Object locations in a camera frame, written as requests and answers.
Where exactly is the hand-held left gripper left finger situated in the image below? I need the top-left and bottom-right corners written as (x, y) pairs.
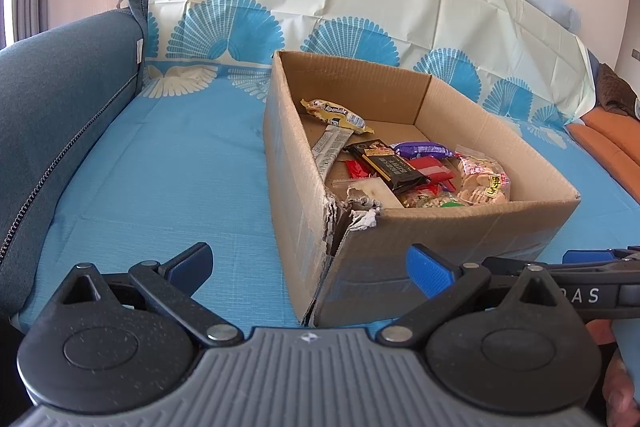
top-left (47, 242), bottom-right (246, 349)

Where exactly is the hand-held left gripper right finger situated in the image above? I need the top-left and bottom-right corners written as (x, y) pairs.
top-left (375, 243), bottom-right (568, 349)

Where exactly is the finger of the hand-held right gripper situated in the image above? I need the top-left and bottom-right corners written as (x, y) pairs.
top-left (481, 256), bottom-right (621, 281)
top-left (562, 247), bottom-right (640, 264)

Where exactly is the cardboard box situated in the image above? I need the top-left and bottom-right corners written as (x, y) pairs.
top-left (262, 49), bottom-right (582, 328)

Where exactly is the round green rice cake packet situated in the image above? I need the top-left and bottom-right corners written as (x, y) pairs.
top-left (402, 184), bottom-right (466, 209)

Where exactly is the clear cracker packet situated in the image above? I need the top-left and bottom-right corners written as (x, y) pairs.
top-left (455, 154), bottom-right (512, 206)

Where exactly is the red spicy snack packet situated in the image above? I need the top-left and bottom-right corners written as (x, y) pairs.
top-left (405, 156), bottom-right (457, 184)

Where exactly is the black chocolate packet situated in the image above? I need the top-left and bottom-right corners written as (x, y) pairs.
top-left (345, 139), bottom-right (431, 194)

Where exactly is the purple candy bar packet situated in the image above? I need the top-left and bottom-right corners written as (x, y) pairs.
top-left (390, 141), bottom-right (453, 159)

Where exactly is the white purple stick packet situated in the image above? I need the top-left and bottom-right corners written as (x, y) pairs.
top-left (311, 124), bottom-right (356, 182)

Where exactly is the cream candy bar packet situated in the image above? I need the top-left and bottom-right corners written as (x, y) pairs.
top-left (300, 98), bottom-right (375, 134)

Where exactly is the person's right hand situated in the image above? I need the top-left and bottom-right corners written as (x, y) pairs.
top-left (602, 347), bottom-right (640, 418)

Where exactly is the orange cushion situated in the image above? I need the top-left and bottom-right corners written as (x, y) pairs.
top-left (565, 123), bottom-right (640, 202)
top-left (582, 109), bottom-right (640, 162)

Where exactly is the brown cloth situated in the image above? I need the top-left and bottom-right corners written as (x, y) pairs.
top-left (595, 63), bottom-right (638, 118)

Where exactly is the blue fabric sofa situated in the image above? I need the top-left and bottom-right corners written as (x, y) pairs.
top-left (0, 0), bottom-right (166, 333)

